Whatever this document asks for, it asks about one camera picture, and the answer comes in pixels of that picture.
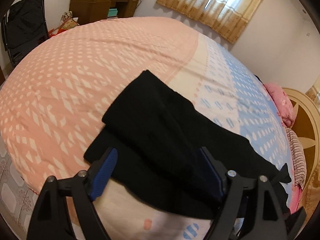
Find black pants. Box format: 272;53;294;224
84;70;291;220

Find striped pillow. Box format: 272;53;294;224
286;128;307;189

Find cream and brown headboard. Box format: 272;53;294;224
284;88;320;218

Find pink floral pillow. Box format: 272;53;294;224
264;83;296;127

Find pink blue patterned bedspread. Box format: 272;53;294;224
1;17;294;239

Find black folding chair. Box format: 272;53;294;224
1;0;49;67

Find red and gold bag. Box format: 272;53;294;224
48;11;79;38

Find teal box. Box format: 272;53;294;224
107;8;118;18

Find beige patterned curtain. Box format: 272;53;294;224
157;0;263;44

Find dark brown wooden desk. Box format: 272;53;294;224
69;0;141;25

